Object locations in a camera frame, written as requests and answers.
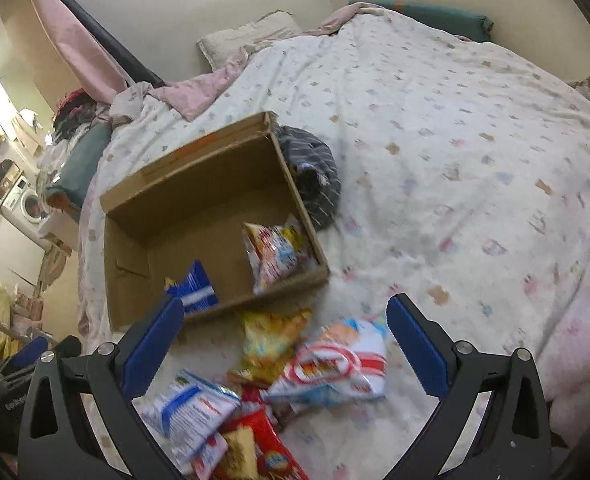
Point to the beige pillow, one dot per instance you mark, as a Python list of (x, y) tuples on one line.
[(247, 37)]

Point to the teal cushion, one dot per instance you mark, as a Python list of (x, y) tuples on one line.
[(82, 165)]

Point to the white washing machine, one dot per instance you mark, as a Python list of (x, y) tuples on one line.
[(25, 205)]

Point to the pink and white snack packet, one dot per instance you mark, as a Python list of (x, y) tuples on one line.
[(210, 457)]

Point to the red snack packet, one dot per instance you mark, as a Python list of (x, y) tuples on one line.
[(270, 440)]

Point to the dark striped cloth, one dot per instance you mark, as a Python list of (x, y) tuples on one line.
[(315, 170)]

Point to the pale cloth pile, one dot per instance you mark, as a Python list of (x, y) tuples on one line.
[(52, 160)]

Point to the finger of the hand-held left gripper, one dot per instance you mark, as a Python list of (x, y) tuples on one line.
[(25, 355)]

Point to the pink curtain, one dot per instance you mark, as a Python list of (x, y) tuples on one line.
[(65, 35)]

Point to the green pillow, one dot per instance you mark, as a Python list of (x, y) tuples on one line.
[(420, 17)]

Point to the dark blue snack packet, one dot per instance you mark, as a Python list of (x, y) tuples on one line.
[(197, 290)]

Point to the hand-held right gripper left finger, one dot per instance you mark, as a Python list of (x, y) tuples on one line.
[(155, 350)]

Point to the white storage box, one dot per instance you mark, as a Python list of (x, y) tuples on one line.
[(60, 227)]

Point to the pink blanket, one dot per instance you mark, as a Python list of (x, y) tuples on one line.
[(190, 95)]

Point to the yellow snack packet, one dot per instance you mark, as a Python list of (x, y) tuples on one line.
[(267, 345)]

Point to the pink cartoon snack packet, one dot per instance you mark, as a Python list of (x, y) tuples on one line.
[(275, 260)]

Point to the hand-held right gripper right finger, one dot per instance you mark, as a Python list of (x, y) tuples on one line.
[(417, 345)]

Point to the brown cardboard box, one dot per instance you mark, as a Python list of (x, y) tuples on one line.
[(195, 210)]

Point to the white and blue snack packet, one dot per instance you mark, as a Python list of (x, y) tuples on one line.
[(190, 405)]

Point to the pile of dark clothes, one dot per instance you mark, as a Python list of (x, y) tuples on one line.
[(75, 110)]

